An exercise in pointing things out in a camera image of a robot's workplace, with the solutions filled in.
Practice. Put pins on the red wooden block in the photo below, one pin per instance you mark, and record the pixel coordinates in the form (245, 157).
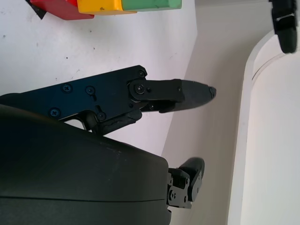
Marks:
(63, 10)

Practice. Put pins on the green wooden block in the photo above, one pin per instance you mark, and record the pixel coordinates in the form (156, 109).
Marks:
(152, 4)

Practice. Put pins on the white rounded panel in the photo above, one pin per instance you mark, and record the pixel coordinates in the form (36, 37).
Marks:
(269, 140)

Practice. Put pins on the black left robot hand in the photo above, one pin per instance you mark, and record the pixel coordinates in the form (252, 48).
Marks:
(286, 28)

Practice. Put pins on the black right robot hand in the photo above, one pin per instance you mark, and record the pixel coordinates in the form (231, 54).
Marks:
(70, 175)

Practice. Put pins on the black tape strip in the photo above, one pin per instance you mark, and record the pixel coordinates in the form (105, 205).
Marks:
(39, 12)

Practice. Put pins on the yellow wooden block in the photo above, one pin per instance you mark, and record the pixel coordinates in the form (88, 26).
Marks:
(100, 7)

